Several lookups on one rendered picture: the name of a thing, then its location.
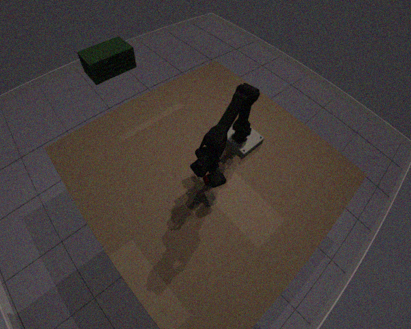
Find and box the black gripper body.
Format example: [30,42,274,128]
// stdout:
[195,149,226,188]

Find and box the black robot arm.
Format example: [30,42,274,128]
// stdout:
[190,83,260,178]

